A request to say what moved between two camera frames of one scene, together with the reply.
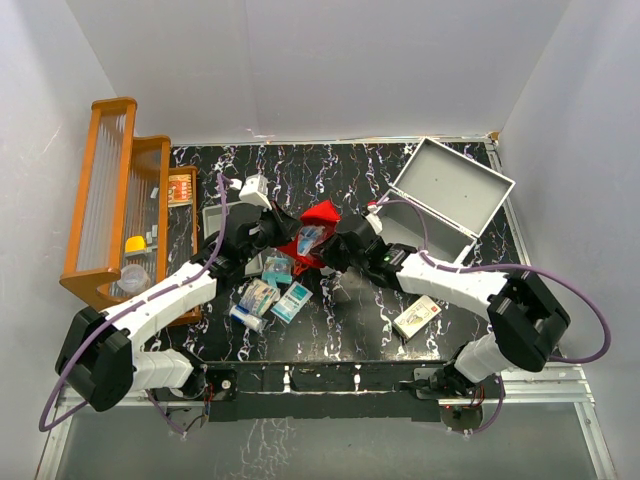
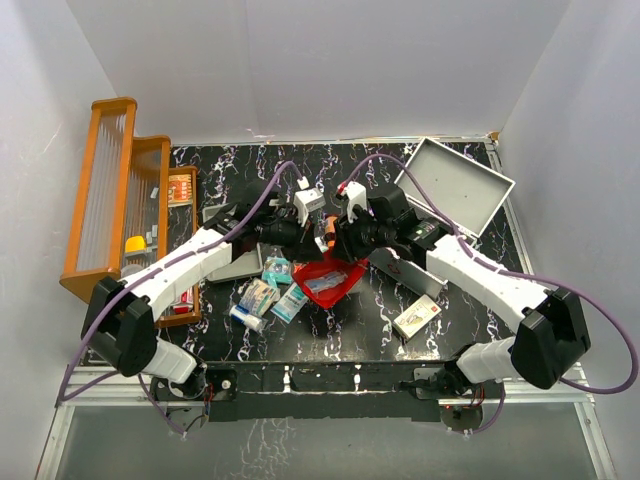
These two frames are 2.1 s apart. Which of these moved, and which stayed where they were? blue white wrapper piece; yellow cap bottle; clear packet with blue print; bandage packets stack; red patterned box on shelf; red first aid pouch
Moved: clear packet with blue print; red first aid pouch
Stayed: red patterned box on shelf; yellow cap bottle; bandage packets stack; blue white wrapper piece
